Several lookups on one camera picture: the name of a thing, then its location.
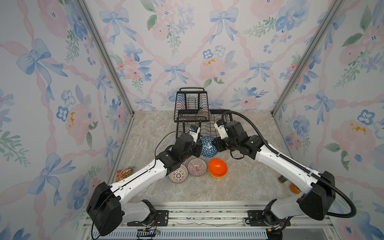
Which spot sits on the dark spice jar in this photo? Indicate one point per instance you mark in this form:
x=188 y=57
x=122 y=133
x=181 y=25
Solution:
x=282 y=179

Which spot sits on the aluminium frame post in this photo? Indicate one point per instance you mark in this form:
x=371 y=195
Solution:
x=329 y=17
x=90 y=24

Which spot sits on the aluminium frame post left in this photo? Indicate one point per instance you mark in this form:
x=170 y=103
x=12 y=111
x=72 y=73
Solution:
x=90 y=24

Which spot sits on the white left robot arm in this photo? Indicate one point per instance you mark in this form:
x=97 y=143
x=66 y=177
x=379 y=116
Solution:
x=110 y=204

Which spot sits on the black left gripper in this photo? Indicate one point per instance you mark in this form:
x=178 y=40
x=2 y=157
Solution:
x=197 y=148

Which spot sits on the blue triangle patterned bowl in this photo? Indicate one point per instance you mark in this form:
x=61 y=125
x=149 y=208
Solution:
x=208 y=149

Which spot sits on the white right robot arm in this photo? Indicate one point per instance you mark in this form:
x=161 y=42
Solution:
x=316 y=195

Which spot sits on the pink striped patterned bowl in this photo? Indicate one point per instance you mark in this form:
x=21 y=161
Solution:
x=197 y=167

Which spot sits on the aluminium frame post right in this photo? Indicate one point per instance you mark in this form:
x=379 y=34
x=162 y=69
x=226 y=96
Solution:
x=329 y=17

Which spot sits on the yellow plastic bowl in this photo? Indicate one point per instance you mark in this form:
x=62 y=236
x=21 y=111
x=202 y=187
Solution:
x=217 y=177

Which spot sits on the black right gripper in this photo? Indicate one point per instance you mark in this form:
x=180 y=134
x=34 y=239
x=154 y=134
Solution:
x=218 y=141

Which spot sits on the white lattice patterned bowl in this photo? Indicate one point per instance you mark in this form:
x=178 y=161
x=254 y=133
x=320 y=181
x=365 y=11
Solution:
x=180 y=175

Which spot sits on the snack packet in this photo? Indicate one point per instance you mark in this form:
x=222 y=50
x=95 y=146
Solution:
x=123 y=174

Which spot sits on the black wire dish rack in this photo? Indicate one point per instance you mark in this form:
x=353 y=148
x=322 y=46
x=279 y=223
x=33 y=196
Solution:
x=192 y=107

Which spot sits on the orange plastic bowl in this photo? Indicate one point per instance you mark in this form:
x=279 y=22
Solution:
x=218 y=167

